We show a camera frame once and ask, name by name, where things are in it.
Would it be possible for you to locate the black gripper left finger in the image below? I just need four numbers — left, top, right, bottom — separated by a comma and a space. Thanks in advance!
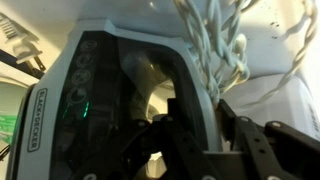
70, 97, 222, 180

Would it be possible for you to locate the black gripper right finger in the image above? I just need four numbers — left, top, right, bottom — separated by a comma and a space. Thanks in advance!
215, 99, 320, 180

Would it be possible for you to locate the white twisted iron cord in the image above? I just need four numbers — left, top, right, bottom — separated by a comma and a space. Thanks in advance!
0, 0, 319, 109

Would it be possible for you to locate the white and black clothes iron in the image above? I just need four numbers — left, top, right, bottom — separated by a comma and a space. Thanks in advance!
6, 18, 224, 180

